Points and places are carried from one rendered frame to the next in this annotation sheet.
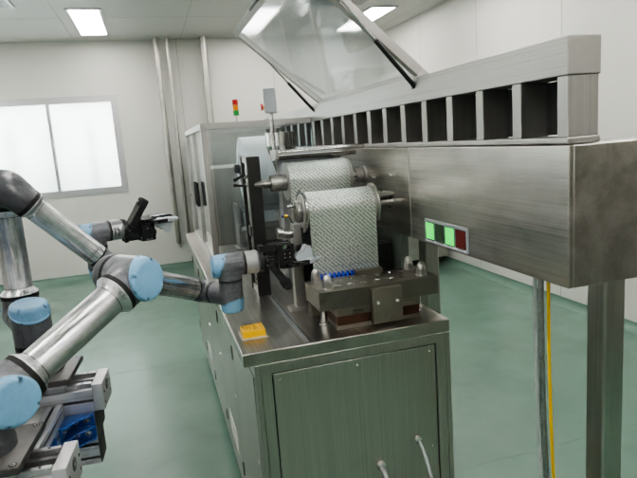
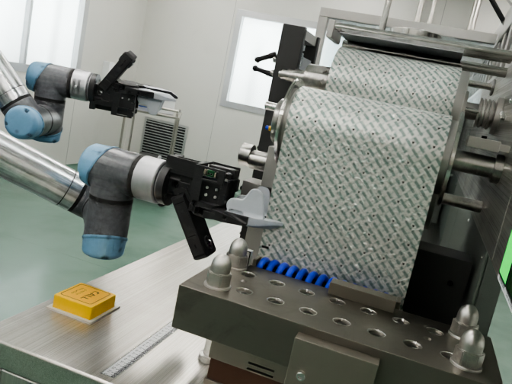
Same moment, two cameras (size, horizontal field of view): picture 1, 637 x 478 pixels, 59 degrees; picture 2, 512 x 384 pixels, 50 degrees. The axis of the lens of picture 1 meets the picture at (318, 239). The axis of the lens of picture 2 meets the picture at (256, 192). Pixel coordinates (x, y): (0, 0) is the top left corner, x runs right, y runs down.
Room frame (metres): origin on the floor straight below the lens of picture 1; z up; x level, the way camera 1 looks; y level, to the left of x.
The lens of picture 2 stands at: (1.13, -0.41, 1.29)
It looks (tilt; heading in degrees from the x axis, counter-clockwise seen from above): 10 degrees down; 32
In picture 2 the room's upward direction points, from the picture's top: 12 degrees clockwise
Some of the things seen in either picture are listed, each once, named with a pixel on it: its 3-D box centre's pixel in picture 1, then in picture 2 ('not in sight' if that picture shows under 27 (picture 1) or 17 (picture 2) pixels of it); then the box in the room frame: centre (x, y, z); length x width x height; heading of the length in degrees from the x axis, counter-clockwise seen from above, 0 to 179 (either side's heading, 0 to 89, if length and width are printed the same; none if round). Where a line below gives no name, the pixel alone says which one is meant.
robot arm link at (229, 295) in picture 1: (227, 294); (106, 222); (1.80, 0.31, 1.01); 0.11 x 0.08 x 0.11; 55
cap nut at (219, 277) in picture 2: (327, 281); (220, 270); (1.70, -0.02, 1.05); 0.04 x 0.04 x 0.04
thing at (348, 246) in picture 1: (345, 248); (339, 229); (1.89, -0.09, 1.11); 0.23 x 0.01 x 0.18; 106
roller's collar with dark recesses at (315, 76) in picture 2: (278, 182); (320, 81); (2.15, 0.14, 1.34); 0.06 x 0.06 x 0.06; 16
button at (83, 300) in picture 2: (252, 330); (84, 300); (1.70, 0.23, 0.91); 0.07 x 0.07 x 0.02; 16
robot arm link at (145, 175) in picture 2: (252, 261); (155, 180); (1.81, 0.22, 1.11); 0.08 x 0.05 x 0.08; 16
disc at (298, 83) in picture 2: (301, 211); (290, 123); (1.92, 0.05, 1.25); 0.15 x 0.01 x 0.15; 16
